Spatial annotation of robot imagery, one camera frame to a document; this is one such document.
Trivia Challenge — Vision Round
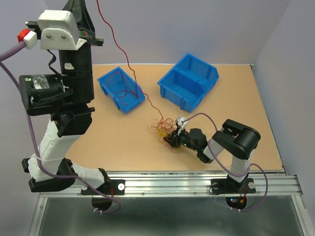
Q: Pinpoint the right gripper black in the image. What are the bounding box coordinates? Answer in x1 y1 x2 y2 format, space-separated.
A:
163 126 199 152

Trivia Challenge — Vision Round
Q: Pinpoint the dark red wire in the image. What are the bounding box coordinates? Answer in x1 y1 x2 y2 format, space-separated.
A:
96 0 165 123
107 71 140 107

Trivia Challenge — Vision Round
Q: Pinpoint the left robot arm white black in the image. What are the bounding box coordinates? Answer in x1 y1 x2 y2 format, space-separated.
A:
19 0 111 194

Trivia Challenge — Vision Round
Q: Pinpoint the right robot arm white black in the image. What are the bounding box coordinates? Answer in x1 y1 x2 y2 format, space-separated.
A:
163 117 261 194

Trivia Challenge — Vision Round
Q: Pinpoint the large blue divided bin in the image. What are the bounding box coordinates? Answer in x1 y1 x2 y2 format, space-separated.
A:
157 53 219 113

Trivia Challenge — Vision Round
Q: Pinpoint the small blue plastic bin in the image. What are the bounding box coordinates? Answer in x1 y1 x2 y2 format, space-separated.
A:
97 67 145 115

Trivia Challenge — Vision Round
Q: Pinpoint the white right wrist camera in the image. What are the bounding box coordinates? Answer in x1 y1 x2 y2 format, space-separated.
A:
176 116 187 128

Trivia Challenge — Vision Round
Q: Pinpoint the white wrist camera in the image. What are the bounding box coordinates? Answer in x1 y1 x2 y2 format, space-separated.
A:
37 10 87 51
176 116 187 128

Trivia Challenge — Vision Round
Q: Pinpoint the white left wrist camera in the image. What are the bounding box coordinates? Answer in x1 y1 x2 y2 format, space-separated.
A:
37 10 87 51

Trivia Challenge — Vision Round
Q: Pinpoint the aluminium mounting rail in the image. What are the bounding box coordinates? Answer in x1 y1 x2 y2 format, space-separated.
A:
40 172 303 199

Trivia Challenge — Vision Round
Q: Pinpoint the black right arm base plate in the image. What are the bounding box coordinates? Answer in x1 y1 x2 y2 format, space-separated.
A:
209 177 256 195

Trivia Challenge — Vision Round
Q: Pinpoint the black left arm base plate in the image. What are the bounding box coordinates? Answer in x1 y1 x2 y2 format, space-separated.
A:
81 179 126 196

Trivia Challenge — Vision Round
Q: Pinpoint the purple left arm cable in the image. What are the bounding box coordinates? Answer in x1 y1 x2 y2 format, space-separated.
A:
0 41 122 214

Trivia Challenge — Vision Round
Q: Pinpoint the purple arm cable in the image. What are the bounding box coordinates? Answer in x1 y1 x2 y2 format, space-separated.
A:
0 41 122 214
183 112 269 212

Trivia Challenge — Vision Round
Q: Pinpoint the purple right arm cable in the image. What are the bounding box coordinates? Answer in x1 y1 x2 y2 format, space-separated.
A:
183 112 269 212

